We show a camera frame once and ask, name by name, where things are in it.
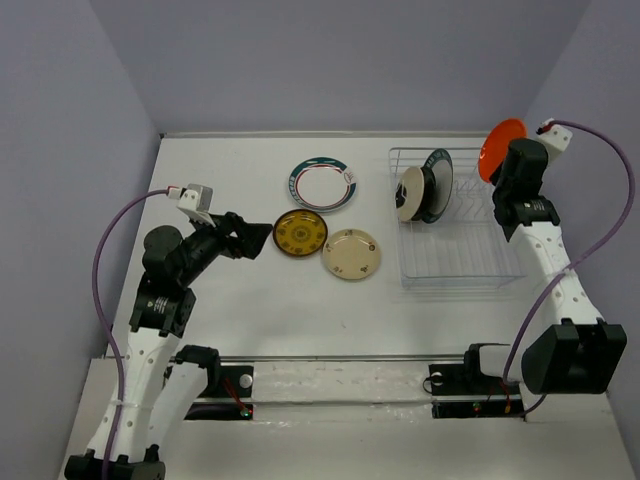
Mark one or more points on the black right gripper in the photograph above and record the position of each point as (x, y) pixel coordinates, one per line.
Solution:
(496, 177)

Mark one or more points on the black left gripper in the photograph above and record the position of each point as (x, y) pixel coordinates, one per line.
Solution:
(251, 236)

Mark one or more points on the orange plate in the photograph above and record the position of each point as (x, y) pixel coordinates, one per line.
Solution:
(495, 146)

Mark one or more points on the dark blue rimmed white plate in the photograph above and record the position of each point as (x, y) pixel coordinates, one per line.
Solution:
(440, 162)

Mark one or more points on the cream plate with black patch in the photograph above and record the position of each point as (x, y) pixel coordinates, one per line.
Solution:
(409, 194)

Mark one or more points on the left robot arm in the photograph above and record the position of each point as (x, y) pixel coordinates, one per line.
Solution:
(158, 378)

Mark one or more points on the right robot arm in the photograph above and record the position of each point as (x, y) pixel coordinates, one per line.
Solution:
(564, 345)

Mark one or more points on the yellow brown patterned plate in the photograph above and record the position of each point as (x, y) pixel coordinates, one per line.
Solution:
(300, 233)

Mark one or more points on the green red rimmed white plate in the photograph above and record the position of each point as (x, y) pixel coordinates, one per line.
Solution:
(322, 184)

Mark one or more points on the cream plate with small prints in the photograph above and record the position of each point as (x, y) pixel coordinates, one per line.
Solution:
(351, 254)

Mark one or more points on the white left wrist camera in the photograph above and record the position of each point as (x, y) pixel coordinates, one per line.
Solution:
(195, 201)

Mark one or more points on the white wire dish rack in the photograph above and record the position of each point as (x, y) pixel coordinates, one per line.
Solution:
(465, 249)

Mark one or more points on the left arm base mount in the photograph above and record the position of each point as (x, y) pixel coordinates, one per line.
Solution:
(228, 388)

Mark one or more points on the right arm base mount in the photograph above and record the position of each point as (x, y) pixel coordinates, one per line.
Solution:
(457, 394)

